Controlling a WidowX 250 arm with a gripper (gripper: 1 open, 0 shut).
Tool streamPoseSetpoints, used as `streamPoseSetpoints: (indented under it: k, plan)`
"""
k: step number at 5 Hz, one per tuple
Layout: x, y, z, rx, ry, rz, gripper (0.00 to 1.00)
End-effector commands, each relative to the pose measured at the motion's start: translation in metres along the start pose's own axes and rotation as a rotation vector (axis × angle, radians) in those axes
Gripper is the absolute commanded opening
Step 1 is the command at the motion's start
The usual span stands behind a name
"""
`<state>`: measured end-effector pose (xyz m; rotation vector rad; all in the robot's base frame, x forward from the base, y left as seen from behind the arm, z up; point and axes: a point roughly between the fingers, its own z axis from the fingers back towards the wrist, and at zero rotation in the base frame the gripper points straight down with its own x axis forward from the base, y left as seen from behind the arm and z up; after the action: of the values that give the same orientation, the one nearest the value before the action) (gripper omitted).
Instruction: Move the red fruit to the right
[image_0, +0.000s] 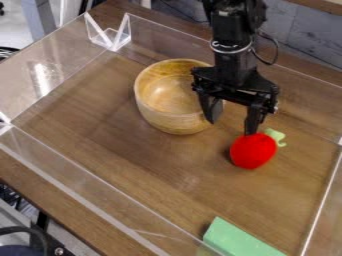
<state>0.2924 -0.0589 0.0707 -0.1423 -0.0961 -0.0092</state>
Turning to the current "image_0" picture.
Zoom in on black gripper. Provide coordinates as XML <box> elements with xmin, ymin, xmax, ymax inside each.
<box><xmin>191</xmin><ymin>67</ymin><xmax>279</xmax><ymax>135</ymax></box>

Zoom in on red plush fruit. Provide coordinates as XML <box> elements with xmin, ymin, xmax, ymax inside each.
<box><xmin>230</xmin><ymin>128</ymin><xmax>287</xmax><ymax>170</ymax></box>

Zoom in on light wooden bowl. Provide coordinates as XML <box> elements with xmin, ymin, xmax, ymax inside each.
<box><xmin>134</xmin><ymin>58</ymin><xmax>213</xmax><ymax>135</ymax></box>

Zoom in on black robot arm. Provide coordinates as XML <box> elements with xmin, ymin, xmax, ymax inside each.
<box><xmin>191</xmin><ymin>0</ymin><xmax>279</xmax><ymax>135</ymax></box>

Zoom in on green foam block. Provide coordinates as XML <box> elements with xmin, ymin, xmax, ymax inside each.
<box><xmin>203</xmin><ymin>217</ymin><xmax>286</xmax><ymax>256</ymax></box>

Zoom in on clear acrylic enclosure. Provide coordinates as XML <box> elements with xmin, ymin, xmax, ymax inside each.
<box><xmin>0</xmin><ymin>12</ymin><xmax>342</xmax><ymax>256</ymax></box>

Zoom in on black table bracket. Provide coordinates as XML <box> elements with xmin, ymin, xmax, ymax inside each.
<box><xmin>30</xmin><ymin>212</ymin><xmax>76</xmax><ymax>256</ymax></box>

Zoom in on black cable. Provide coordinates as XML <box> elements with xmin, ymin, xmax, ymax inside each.
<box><xmin>0</xmin><ymin>225</ymin><xmax>50</xmax><ymax>256</ymax></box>

